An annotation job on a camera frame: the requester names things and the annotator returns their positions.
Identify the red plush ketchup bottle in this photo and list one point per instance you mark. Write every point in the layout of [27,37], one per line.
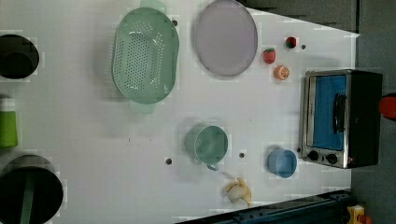
[387,107]

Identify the black toaster oven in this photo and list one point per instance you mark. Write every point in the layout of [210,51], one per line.
[341,118]

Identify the green mug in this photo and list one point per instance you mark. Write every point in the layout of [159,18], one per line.
[208,144]

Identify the green perforated colander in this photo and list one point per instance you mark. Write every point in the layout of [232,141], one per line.
[144,60]

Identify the lilac round plate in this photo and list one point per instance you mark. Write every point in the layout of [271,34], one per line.
[226,38]

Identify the peeled toy banana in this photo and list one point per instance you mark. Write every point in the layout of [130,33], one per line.
[239,190]

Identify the red toy strawberry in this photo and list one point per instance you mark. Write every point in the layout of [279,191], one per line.
[269,55]

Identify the orange toy slice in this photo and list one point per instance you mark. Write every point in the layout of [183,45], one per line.
[281,72]

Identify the blue small cup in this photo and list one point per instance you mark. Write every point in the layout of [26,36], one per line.
[282,162]

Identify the dark red toy fruit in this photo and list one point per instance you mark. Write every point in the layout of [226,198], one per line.
[291,42]

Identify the yellow red clamp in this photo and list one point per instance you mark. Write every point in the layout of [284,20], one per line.
[358,216]

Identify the blue metal frame rail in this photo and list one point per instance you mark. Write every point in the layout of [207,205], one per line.
[326,208]

